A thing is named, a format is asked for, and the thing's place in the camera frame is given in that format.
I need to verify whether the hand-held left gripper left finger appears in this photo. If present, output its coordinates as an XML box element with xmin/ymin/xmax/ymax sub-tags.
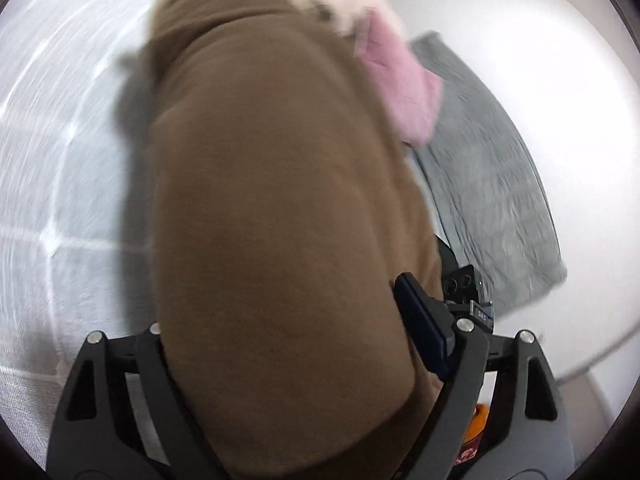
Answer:
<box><xmin>46</xmin><ymin>322</ymin><xmax>227</xmax><ymax>480</ymax></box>

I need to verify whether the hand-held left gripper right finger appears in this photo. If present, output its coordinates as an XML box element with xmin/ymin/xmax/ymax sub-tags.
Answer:
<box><xmin>392</xmin><ymin>272</ymin><xmax>570</xmax><ymax>480</ymax></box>

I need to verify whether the brown coat with fur collar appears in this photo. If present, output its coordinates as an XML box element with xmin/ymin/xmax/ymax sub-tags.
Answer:
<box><xmin>142</xmin><ymin>0</ymin><xmax>447</xmax><ymax>480</ymax></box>

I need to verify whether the person's right forearm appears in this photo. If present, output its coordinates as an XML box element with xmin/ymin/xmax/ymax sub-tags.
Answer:
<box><xmin>469</xmin><ymin>402</ymin><xmax>490</xmax><ymax>437</ymax></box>

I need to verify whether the black garment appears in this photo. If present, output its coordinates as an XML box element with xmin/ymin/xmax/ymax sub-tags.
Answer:
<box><xmin>433</xmin><ymin>234</ymin><xmax>459</xmax><ymax>282</ymax></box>

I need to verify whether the grey quilted cover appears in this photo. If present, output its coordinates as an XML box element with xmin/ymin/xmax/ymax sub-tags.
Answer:
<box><xmin>406</xmin><ymin>31</ymin><xmax>569</xmax><ymax>319</ymax></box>

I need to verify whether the person's dark floral clothing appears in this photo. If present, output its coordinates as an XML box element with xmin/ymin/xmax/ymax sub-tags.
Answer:
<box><xmin>451</xmin><ymin>434</ymin><xmax>485</xmax><ymax>472</ymax></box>

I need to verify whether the pink folded blanket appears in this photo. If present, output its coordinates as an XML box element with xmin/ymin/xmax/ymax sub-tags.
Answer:
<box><xmin>356</xmin><ymin>7</ymin><xmax>446</xmax><ymax>147</ymax></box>

